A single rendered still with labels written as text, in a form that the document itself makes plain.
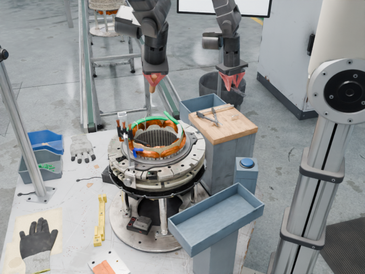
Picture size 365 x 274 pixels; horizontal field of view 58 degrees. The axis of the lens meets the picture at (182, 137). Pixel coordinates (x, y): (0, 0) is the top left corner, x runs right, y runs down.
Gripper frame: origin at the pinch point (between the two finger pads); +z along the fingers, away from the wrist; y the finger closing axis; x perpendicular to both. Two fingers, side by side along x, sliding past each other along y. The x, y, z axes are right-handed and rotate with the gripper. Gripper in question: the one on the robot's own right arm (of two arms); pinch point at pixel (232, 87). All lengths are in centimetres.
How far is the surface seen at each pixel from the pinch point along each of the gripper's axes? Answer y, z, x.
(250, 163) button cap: 9.2, 14.7, 25.5
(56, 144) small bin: 67, 33, -54
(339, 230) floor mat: -78, 123, 2
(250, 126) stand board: -1.6, 12.5, 9.7
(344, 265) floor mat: -61, 123, 22
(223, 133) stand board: 9.6, 11.7, 9.4
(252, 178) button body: 9.8, 19.2, 28.0
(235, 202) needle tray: 22.0, 16.3, 36.7
